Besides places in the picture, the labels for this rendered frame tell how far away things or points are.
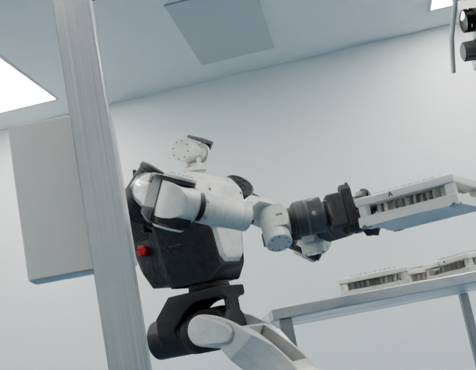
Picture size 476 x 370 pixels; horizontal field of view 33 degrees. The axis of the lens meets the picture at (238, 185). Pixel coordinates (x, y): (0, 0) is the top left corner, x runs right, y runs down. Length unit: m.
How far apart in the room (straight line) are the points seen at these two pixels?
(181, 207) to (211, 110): 4.76
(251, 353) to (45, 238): 0.97
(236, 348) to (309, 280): 4.12
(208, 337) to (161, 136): 4.52
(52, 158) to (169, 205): 0.56
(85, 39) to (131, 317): 0.45
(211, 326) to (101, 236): 0.99
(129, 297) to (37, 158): 0.29
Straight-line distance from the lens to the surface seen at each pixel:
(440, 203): 1.89
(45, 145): 1.36
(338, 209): 1.98
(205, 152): 2.37
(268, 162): 6.42
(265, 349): 2.16
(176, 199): 1.86
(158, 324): 2.34
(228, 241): 2.26
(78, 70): 1.33
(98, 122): 1.30
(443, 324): 6.27
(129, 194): 2.13
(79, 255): 1.32
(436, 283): 2.69
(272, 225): 1.94
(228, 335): 2.18
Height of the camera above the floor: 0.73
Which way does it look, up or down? 11 degrees up
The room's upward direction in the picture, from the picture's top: 11 degrees counter-clockwise
